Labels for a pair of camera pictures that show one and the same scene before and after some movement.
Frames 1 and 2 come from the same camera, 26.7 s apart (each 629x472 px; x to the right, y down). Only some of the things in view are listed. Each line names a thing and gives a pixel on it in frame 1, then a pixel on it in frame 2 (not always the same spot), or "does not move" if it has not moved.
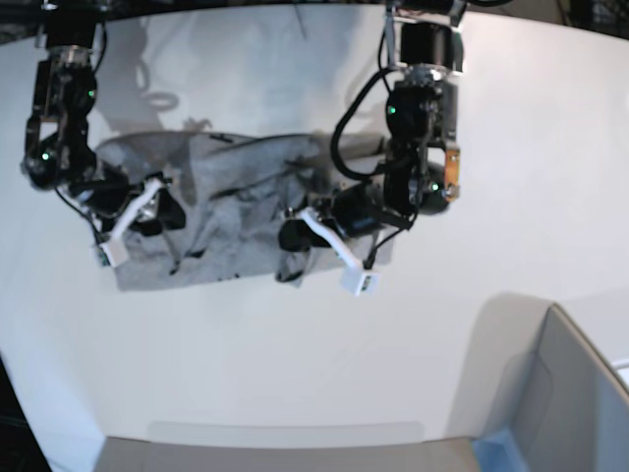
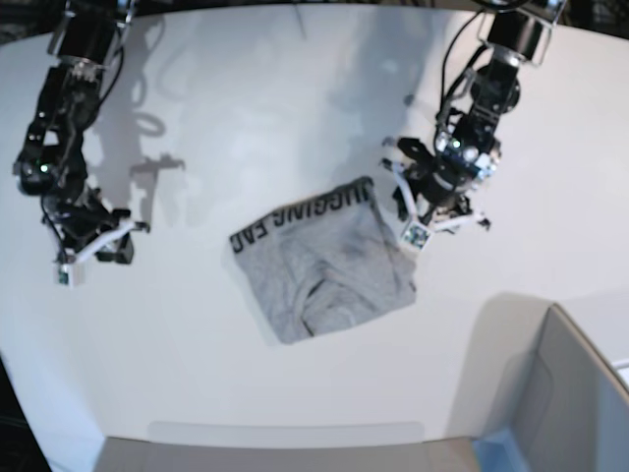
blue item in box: (497, 453) does not move
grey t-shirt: (235, 190) to (323, 264)
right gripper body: (348, 212) to (437, 191)
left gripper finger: (170, 210) to (126, 250)
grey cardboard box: (570, 414) does not move
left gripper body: (118, 202) to (87, 228)
